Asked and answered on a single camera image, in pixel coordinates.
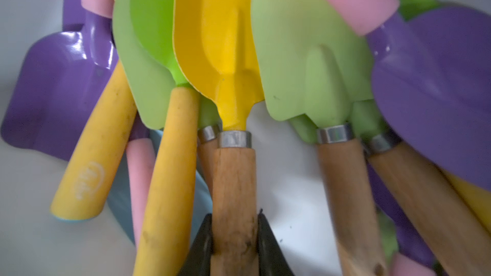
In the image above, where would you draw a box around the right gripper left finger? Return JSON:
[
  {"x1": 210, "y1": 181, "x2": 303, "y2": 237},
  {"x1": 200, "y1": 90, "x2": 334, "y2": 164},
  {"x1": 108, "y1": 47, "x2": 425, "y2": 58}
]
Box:
[{"x1": 177, "y1": 213, "x2": 213, "y2": 276}]

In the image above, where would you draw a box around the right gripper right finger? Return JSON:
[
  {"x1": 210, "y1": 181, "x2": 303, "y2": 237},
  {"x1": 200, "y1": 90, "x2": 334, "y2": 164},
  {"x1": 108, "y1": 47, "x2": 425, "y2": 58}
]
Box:
[{"x1": 257, "y1": 210, "x2": 294, "y2": 276}]

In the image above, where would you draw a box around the light green shovel wooden handle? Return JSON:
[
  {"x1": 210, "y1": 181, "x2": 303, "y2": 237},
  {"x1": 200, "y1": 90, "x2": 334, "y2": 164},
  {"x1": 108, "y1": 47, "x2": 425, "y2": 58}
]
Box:
[{"x1": 251, "y1": 0, "x2": 387, "y2": 275}]

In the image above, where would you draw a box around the yellow shovel wooden handle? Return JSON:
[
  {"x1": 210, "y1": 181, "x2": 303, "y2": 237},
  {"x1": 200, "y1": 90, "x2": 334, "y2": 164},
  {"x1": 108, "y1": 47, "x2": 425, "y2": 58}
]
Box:
[{"x1": 174, "y1": 0, "x2": 264, "y2": 275}]

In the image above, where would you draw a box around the green pointed shovel yellow handle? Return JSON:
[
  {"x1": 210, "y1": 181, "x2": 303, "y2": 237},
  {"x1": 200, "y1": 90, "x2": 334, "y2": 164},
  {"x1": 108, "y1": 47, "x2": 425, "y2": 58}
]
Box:
[{"x1": 113, "y1": 0, "x2": 199, "y2": 275}]

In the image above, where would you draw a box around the white storage box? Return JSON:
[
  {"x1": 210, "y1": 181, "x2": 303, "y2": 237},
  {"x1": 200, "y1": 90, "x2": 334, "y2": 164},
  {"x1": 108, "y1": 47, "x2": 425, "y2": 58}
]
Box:
[{"x1": 1, "y1": 0, "x2": 340, "y2": 275}]

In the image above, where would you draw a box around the purple round shovel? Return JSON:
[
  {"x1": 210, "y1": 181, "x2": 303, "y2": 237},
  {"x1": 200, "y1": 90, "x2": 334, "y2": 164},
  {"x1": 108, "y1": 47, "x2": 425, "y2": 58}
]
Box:
[{"x1": 295, "y1": 0, "x2": 491, "y2": 192}]

